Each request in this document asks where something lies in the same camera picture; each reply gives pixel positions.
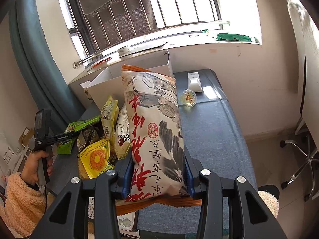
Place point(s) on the large white red-lettered snack bag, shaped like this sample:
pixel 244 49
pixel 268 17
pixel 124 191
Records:
pixel 157 144

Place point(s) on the yellow-green snack packet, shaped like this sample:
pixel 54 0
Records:
pixel 108 116

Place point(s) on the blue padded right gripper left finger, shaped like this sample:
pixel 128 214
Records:
pixel 127 175

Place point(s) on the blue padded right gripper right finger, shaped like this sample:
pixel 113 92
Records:
pixel 190 174

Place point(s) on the dark small snack packet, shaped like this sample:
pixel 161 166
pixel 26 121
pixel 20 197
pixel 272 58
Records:
pixel 87 137

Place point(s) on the white office chair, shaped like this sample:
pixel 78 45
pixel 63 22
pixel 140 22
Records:
pixel 306 36

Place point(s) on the green seaweed snack packet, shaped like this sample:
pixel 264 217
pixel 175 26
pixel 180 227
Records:
pixel 65 148

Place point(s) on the grey flat tablet on sill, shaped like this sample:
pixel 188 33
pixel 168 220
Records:
pixel 147 46

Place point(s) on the steel window guard railing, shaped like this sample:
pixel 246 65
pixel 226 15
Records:
pixel 131 22

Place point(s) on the tissue box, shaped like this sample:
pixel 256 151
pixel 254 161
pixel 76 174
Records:
pixel 85 86

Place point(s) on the small jelly cup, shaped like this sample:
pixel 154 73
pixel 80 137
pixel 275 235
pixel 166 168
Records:
pixel 188 98

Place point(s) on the fuzzy beige right sleeve forearm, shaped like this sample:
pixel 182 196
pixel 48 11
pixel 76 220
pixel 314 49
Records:
pixel 271 201

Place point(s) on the white cream snack packet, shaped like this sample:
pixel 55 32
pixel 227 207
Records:
pixel 122 134

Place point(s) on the fuzzy beige left sleeve forearm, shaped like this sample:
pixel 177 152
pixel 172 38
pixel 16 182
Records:
pixel 24 206

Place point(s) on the yellow sunflower seed packet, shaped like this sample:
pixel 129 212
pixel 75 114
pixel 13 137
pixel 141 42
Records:
pixel 96 158

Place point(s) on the green plastic bag on sill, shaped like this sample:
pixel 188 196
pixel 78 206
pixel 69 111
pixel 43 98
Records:
pixel 233 37

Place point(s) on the red pens on sill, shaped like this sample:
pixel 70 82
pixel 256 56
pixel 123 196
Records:
pixel 101 62

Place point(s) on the white cardboard box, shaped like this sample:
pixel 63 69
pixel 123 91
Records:
pixel 109 81

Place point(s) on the person's left hand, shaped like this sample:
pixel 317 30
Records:
pixel 29 172

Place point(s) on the teal curtain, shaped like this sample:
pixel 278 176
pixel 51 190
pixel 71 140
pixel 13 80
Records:
pixel 40 72

